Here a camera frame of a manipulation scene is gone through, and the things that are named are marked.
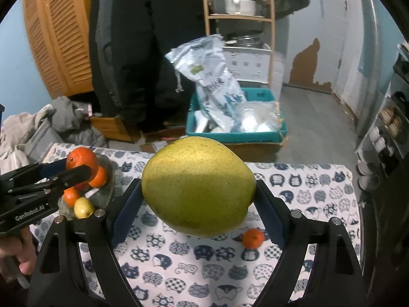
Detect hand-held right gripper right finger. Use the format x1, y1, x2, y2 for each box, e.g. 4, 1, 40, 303
252, 179, 366, 307

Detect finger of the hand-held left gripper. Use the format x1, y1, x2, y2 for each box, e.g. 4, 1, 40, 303
32, 165, 92, 199
13, 160, 69, 183

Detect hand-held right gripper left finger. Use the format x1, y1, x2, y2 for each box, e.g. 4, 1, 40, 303
28, 179, 144, 307

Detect orange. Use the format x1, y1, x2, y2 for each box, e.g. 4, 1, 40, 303
65, 147, 99, 183
88, 166, 109, 189

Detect small tangerine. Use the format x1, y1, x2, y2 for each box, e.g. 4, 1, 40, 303
63, 187, 80, 207
242, 228, 266, 249

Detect glass bowl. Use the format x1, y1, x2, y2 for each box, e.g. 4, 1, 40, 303
58, 152, 116, 221

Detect small yellow fruit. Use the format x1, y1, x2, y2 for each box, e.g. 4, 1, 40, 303
73, 197, 96, 219

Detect yellow pear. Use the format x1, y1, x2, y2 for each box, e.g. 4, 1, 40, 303
141, 136, 257, 239

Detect person's left hand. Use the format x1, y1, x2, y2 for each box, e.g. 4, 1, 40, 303
0, 227, 37, 282

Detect grey storage box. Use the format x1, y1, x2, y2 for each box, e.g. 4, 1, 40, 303
24, 123, 64, 162

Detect beige cloth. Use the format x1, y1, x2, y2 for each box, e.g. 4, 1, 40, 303
0, 104, 56, 162

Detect grey clothes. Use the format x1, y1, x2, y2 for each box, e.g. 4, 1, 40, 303
51, 96, 107, 148

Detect wooden drawer box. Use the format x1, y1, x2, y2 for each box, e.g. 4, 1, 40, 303
89, 115, 135, 143

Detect clear plastic bag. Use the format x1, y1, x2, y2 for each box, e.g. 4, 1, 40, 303
238, 101, 278, 133

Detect teal plastic basket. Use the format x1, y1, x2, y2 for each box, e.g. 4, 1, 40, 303
186, 87, 288, 144

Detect wooden louvered cabinet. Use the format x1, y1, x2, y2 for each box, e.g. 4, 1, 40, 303
22, 0, 106, 98

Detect black jacket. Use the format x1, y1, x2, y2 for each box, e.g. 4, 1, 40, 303
89, 0, 208, 133

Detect white printed plastic bag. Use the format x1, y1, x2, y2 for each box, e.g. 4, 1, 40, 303
165, 34, 246, 131

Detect white storage box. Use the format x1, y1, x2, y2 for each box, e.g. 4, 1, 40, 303
222, 46, 272, 85

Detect steel pot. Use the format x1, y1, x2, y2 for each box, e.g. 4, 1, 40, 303
224, 30, 264, 47

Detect silver metal column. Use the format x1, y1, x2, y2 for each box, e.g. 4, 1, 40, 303
353, 0, 384, 138

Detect grey shoe rack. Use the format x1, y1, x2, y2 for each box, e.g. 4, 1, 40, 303
355, 43, 409, 192

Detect wooden shelf rack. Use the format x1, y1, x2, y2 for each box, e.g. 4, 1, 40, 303
200, 0, 277, 90

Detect white door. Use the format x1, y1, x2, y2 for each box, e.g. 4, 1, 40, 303
332, 0, 363, 103

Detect white pot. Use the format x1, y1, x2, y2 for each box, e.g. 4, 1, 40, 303
224, 0, 266, 15

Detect olive jacket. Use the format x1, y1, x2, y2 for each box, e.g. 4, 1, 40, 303
276, 0, 310, 18

